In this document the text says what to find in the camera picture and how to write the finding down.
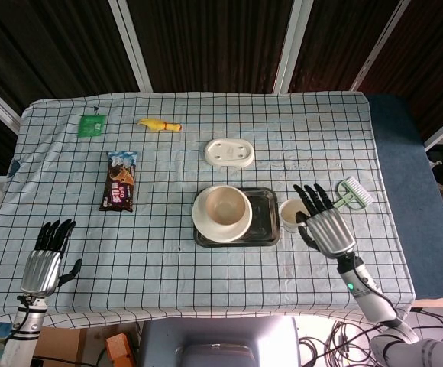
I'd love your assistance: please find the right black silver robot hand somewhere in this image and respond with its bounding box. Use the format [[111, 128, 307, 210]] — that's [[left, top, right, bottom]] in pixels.
[[293, 183, 357, 257]]

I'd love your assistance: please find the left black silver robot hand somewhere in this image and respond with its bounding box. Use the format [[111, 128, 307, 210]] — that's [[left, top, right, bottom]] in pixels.
[[19, 219, 83, 298]]

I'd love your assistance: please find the beige bowl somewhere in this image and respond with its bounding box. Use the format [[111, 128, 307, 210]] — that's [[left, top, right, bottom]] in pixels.
[[205, 185, 249, 227]]

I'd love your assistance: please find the white paper plate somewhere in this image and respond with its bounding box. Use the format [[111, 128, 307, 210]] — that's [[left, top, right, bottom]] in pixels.
[[192, 186, 254, 243]]

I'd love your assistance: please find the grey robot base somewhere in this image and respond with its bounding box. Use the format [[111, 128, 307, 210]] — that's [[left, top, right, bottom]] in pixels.
[[137, 316, 302, 367]]

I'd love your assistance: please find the white paper cup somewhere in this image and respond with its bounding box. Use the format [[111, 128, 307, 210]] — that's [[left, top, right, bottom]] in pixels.
[[279, 199, 310, 233]]

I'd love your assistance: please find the metal tray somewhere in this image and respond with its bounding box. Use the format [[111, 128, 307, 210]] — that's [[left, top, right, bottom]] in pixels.
[[192, 187, 282, 248]]

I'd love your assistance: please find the green white brush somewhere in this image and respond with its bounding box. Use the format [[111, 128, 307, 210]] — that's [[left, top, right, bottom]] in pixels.
[[335, 176, 373, 211]]

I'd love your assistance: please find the cardboard box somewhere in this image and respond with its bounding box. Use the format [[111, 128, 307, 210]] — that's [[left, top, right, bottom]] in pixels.
[[34, 326, 89, 361]]

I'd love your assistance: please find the orange box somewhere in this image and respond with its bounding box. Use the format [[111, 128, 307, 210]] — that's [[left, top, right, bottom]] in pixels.
[[105, 333, 133, 367]]

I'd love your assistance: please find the brown chocolate snack packet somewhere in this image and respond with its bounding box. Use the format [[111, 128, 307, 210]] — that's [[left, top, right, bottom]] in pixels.
[[99, 151, 137, 213]]

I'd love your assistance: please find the checkered tablecloth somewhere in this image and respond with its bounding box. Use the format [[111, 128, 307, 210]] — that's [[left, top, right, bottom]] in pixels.
[[0, 90, 416, 326]]

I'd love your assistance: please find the white oval soap dish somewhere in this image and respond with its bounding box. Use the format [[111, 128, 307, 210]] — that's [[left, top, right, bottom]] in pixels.
[[204, 138, 255, 169]]

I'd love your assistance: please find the green packet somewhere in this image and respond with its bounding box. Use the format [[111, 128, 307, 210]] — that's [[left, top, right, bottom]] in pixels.
[[78, 113, 105, 138]]

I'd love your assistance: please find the yellow rubber chicken toy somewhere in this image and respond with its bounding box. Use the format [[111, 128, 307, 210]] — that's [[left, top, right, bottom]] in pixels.
[[137, 117, 183, 134]]

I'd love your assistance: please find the black cable bundle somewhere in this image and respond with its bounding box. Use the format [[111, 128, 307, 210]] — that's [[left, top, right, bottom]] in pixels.
[[299, 305, 443, 367]]

